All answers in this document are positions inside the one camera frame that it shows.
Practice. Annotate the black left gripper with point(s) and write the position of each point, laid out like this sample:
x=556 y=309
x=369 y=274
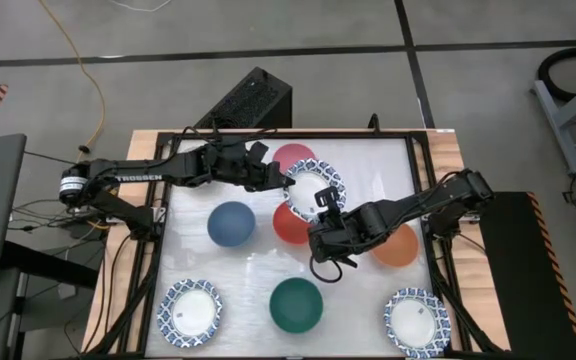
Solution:
x=233 y=165

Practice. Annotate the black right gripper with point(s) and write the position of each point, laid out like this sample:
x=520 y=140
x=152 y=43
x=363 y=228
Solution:
x=338 y=235

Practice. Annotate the blue patterned white plate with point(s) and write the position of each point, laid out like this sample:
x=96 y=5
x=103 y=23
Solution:
x=190 y=312
x=415 y=322
x=305 y=187

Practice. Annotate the blue bowl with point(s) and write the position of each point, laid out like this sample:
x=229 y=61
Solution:
x=231 y=224

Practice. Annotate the orange bowl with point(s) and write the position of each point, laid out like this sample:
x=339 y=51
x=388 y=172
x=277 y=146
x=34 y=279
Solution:
x=399 y=250

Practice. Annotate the green bowl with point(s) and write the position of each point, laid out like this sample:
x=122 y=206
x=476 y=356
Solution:
x=296 y=305

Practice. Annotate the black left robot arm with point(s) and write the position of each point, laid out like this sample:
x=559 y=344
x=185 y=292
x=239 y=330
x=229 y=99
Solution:
x=138 y=172

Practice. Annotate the pink bowl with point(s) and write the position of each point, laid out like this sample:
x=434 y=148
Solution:
x=288 y=152

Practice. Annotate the red bowl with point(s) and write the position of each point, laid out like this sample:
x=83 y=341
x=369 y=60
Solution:
x=288 y=227

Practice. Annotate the black computer tower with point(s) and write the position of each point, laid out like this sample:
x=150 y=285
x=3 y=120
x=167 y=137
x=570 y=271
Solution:
x=248 y=100

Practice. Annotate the black desk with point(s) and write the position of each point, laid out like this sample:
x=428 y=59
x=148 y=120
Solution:
x=33 y=260

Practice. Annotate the grey metal stand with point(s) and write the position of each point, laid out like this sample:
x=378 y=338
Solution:
x=568 y=112

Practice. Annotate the black table frame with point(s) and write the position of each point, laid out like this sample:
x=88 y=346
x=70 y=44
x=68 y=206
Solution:
x=420 y=150

